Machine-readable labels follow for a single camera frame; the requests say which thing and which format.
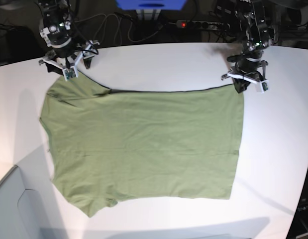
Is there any white power strip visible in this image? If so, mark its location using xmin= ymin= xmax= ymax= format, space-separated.
xmin=176 ymin=20 xmax=230 ymax=31

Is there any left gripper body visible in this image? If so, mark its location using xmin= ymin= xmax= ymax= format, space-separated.
xmin=221 ymin=42 xmax=268 ymax=85

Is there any grey cable on floor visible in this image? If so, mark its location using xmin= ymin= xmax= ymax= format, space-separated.
xmin=74 ymin=12 xmax=167 ymax=45

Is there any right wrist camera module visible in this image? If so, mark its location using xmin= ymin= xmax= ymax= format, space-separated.
xmin=62 ymin=65 xmax=79 ymax=81

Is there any blue plastic box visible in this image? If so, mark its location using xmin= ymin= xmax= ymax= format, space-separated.
xmin=116 ymin=0 xmax=186 ymax=10

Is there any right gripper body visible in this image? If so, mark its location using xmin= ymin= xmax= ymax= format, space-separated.
xmin=39 ymin=21 xmax=99 ymax=75

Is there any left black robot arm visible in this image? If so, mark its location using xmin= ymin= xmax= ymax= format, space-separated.
xmin=221 ymin=0 xmax=270 ymax=94

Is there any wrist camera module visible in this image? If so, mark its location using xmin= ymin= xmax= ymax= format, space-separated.
xmin=255 ymin=80 xmax=269 ymax=93
xmin=62 ymin=65 xmax=79 ymax=81

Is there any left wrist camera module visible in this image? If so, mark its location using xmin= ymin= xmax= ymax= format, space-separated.
xmin=255 ymin=80 xmax=269 ymax=93

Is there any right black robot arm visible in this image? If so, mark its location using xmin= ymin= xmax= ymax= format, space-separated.
xmin=38 ymin=0 xmax=99 ymax=80

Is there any green T-shirt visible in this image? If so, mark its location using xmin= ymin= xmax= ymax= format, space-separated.
xmin=40 ymin=75 xmax=244 ymax=217

